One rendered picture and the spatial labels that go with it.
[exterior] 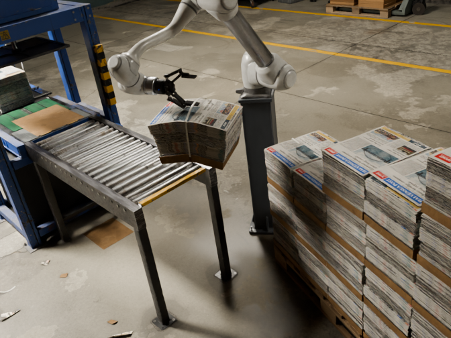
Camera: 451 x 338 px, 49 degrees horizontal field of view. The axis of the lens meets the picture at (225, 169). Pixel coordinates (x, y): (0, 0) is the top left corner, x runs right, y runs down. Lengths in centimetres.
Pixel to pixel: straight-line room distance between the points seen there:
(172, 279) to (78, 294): 60
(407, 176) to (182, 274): 173
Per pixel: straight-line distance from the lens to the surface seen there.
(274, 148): 277
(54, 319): 328
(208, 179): 275
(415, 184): 200
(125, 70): 237
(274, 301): 300
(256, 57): 273
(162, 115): 251
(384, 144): 227
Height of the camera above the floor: 213
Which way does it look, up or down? 30 degrees down
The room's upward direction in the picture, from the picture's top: 8 degrees counter-clockwise
